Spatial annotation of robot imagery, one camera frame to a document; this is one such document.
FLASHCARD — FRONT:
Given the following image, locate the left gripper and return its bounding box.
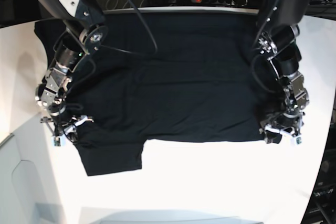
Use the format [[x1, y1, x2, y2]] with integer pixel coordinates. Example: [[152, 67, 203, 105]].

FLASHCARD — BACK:
[[259, 112, 304, 144]]

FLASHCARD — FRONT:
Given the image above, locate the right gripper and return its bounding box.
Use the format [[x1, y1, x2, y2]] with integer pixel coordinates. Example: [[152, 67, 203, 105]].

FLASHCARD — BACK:
[[40, 115, 94, 144]]

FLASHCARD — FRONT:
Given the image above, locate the black T-shirt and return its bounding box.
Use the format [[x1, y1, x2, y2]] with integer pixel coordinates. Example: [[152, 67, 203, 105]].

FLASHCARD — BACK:
[[33, 14, 301, 177]]

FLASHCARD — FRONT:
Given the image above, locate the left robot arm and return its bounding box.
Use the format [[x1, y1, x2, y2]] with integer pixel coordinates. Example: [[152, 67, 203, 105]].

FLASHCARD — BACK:
[[254, 0, 310, 144]]

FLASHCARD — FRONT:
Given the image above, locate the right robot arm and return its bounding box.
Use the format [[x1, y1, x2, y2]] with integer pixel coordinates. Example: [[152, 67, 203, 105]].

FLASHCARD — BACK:
[[35, 0, 108, 146]]

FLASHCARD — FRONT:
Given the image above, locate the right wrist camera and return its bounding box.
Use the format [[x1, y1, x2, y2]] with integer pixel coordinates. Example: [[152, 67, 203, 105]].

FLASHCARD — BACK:
[[52, 135, 66, 147]]

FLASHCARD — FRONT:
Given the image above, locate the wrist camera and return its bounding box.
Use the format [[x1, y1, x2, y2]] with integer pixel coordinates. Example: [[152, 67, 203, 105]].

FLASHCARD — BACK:
[[290, 135, 302, 147], [52, 135, 66, 147]]

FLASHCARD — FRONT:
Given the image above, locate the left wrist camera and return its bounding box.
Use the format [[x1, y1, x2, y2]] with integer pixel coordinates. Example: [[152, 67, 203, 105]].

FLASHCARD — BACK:
[[290, 135, 302, 147]]

